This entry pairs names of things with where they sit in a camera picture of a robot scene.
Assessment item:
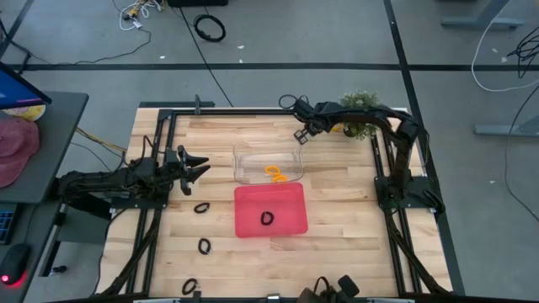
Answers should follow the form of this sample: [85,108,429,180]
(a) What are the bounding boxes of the clear plastic bin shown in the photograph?
[232,141,306,186]

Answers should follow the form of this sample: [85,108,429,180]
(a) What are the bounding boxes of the dark computer keyboard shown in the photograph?
[0,203,18,247]

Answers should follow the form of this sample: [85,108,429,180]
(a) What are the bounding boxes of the black box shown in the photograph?
[167,0,230,8]

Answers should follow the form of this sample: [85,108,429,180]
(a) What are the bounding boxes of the black computer mouse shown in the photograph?
[0,242,32,288]

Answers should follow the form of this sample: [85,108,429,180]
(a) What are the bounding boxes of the black desk leg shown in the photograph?
[39,201,69,278]

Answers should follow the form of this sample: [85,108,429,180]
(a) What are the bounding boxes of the coiled black floor cable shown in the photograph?
[193,13,227,44]

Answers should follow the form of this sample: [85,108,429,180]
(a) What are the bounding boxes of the white and yellow cable bundle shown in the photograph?
[118,0,166,32]

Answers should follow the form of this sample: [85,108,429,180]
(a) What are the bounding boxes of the thin black floor cable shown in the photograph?
[11,28,153,67]

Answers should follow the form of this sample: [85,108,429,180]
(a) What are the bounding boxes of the dark grey side desk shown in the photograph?
[0,91,90,205]

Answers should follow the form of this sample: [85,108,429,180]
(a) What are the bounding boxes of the black aluminium table frame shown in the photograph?
[95,107,455,303]

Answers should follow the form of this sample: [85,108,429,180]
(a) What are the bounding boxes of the tangled black cable bundle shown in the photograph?
[506,26,539,80]

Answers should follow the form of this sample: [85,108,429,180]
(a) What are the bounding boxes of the long black floor cable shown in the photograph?
[179,6,235,108]

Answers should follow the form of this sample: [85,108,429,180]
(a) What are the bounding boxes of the small potted green plant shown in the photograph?
[338,89,381,141]

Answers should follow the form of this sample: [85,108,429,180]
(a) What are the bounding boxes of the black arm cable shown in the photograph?
[140,134,156,162]
[278,93,300,111]

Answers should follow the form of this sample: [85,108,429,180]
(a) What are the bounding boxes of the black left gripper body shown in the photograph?
[163,144,192,197]

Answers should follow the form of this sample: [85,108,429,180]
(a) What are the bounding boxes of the pink translucent plastic bin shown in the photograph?
[233,182,309,239]

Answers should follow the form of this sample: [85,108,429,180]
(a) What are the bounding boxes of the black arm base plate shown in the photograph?
[374,175,444,212]
[109,196,169,210]

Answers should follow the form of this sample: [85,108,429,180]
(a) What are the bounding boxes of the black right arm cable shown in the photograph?
[278,93,300,111]

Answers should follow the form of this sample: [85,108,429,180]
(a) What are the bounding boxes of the computer monitor with blue screen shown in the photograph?
[0,61,53,111]

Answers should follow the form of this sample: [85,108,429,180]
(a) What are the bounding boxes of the white floor cable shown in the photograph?
[470,15,539,93]

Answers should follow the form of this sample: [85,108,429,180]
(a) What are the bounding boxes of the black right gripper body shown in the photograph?
[293,98,339,132]

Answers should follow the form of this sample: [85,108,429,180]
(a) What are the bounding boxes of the pale yellow round object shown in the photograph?
[1,104,47,123]

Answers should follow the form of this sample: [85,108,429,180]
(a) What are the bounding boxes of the yellow cables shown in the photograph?
[75,126,128,154]

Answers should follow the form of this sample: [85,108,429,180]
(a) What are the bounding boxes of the grey desk foot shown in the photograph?
[474,114,539,138]
[440,0,526,31]

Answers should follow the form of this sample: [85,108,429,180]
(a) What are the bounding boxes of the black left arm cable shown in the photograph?
[140,134,156,162]

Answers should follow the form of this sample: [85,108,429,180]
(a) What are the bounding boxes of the curved black floor cable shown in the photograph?
[503,83,539,224]

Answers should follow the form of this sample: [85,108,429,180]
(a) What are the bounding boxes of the pink cap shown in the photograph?
[0,116,41,189]

